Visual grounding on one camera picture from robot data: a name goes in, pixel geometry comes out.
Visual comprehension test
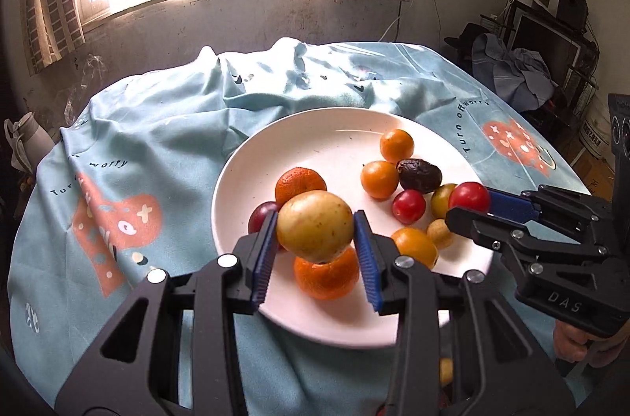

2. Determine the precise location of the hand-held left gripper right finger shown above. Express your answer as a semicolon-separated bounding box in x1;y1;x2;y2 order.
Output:
352;209;576;416

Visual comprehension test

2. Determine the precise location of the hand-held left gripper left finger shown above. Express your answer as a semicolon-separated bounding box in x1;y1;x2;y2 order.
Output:
54;210;281;416

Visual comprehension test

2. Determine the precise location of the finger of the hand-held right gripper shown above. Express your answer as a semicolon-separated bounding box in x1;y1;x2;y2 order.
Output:
444;206;610;285
487;184;614;231

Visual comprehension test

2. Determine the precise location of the red tomato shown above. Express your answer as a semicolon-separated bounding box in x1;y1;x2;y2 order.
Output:
448;181;492;213

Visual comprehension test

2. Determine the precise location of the dark purple plum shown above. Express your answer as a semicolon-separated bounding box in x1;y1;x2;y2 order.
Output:
247;202;280;250

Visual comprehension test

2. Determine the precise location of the orange tangerine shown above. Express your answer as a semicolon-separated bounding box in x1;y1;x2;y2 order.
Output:
294;246;360;301
274;167;328;209

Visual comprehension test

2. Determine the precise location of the small yellow-green plum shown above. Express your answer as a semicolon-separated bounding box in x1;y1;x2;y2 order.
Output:
430;183;458;220

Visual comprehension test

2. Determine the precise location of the yellow-brown potato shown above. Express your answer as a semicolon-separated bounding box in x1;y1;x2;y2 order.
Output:
276;190;355;263

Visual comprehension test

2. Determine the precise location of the red plum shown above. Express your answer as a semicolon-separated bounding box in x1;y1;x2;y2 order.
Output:
392;190;427;225

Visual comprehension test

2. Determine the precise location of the dark wrinkled passion fruit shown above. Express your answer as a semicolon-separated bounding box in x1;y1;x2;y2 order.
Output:
397;159;443;194

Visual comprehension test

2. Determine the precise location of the small smooth orange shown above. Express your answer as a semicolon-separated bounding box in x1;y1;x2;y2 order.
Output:
380;129;415;164

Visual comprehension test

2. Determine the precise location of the white oval plate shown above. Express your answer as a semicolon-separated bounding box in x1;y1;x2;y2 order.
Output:
211;107;493;350

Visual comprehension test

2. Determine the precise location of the person's right hand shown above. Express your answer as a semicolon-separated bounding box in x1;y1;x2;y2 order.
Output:
552;319;630;368

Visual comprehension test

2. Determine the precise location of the cardboard box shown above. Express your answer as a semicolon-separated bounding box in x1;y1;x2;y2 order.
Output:
566;135;616;195

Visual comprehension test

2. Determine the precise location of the white bucket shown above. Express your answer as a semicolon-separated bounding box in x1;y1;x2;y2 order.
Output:
583;96;616;161

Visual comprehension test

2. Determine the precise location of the pile of grey-blue clothes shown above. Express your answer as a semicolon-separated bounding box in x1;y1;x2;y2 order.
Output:
470;33;554;109

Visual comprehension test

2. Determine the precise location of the light blue printed tablecloth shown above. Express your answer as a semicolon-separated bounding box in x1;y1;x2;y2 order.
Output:
7;38;591;416

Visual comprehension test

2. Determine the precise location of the dark monitor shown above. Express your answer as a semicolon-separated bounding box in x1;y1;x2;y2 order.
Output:
509;10;584;82

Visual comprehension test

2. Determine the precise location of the black hat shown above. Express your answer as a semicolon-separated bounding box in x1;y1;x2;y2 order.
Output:
444;24;488;53

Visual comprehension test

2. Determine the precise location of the black speaker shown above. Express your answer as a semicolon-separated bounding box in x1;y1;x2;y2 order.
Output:
557;0;589;34

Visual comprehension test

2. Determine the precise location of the white pitcher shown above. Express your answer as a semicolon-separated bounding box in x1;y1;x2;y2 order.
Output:
4;111;55;176

